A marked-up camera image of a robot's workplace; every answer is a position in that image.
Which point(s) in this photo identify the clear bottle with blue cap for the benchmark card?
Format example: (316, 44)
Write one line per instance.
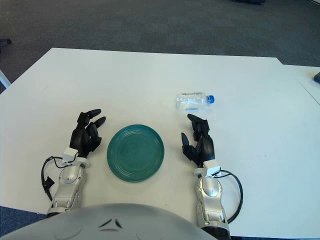
(190, 101)

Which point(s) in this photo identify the white table leg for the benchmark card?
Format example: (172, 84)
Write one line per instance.
(4, 78)

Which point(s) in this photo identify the green round plate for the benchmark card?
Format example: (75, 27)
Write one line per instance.
(136, 153)

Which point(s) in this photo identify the grey robot torso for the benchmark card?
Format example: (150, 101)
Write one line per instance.
(75, 221)

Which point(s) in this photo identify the dark flat object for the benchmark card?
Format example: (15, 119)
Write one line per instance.
(318, 78)

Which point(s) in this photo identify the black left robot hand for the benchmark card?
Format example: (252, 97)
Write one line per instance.
(80, 137)

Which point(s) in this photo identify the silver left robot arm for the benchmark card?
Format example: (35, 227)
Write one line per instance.
(67, 175)

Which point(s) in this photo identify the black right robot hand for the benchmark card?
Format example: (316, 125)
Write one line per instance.
(206, 147)

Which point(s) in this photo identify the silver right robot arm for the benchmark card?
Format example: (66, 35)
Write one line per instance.
(211, 190)

